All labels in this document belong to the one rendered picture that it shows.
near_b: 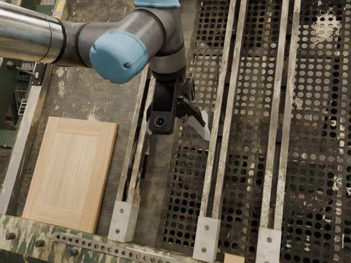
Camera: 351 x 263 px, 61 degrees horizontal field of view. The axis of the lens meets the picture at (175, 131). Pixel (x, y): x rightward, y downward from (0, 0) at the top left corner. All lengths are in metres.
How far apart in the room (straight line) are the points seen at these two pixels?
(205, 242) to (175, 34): 0.63
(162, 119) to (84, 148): 0.67
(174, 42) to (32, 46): 0.23
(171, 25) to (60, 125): 0.85
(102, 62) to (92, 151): 0.75
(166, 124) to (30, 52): 0.26
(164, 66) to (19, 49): 0.24
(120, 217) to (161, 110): 0.53
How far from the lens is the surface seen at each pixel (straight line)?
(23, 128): 1.37
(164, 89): 0.60
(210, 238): 0.95
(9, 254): 1.32
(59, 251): 1.18
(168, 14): 0.52
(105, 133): 1.17
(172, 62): 0.57
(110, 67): 0.46
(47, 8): 1.70
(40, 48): 0.50
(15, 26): 0.47
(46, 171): 1.28
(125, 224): 1.03
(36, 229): 1.24
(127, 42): 0.45
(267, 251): 0.94
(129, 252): 1.05
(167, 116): 0.58
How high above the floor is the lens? 1.57
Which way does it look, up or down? 19 degrees down
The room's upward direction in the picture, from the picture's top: straight up
